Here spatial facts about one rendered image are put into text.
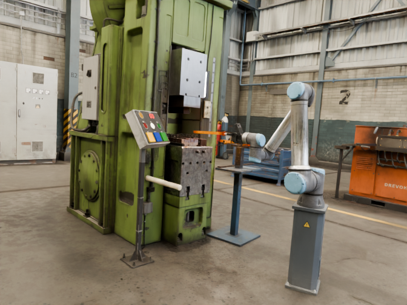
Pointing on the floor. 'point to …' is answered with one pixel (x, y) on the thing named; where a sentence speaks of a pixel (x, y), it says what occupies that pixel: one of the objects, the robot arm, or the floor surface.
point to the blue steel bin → (274, 172)
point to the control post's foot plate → (136, 260)
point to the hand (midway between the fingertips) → (226, 132)
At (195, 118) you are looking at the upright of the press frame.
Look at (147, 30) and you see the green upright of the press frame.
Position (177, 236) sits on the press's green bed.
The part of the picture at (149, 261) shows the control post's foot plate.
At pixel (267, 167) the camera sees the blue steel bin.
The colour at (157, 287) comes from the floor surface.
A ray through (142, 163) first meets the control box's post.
